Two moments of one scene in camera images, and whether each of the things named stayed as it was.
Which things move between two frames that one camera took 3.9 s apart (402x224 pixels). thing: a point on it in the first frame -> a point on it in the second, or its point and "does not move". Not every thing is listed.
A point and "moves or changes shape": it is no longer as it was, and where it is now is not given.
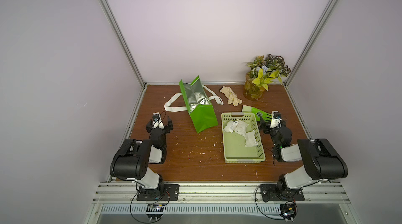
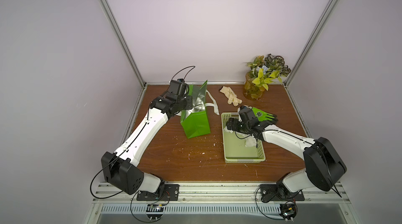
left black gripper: x=167 y=130 -> x=188 y=105
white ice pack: x=250 y=139 does not move
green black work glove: x=258 y=113 does not move
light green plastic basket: x=242 y=141 does not move
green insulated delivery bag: x=198 y=98 moves or changes shape
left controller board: x=154 y=208 does not move
